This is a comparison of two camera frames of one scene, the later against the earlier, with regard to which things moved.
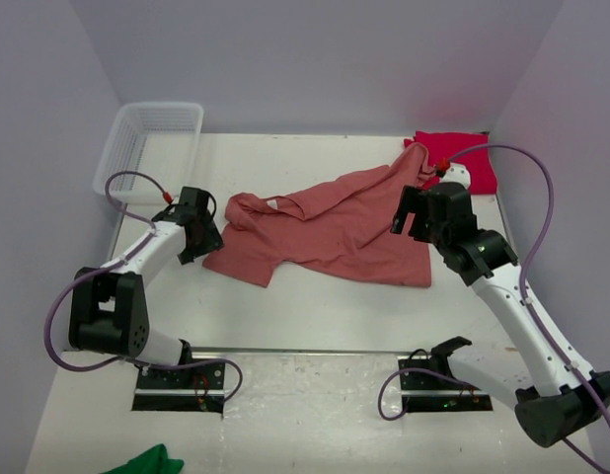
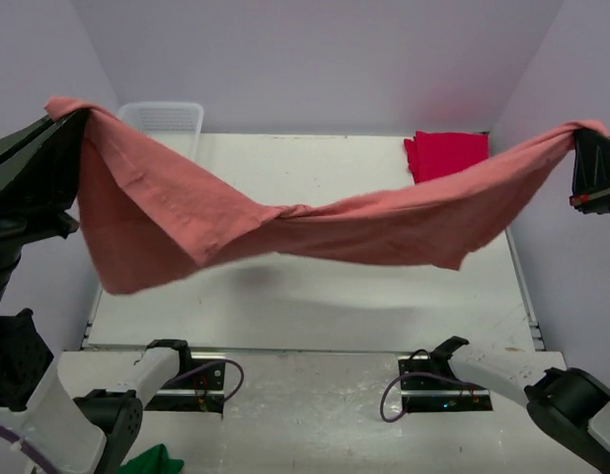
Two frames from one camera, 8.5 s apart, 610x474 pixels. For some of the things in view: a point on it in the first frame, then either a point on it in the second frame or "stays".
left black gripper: [211, 242] → [45, 158]
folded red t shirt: [467, 149] stays
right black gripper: [413, 200] → [596, 167]
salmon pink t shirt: [337, 229] → [143, 225]
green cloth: [154, 461] stays
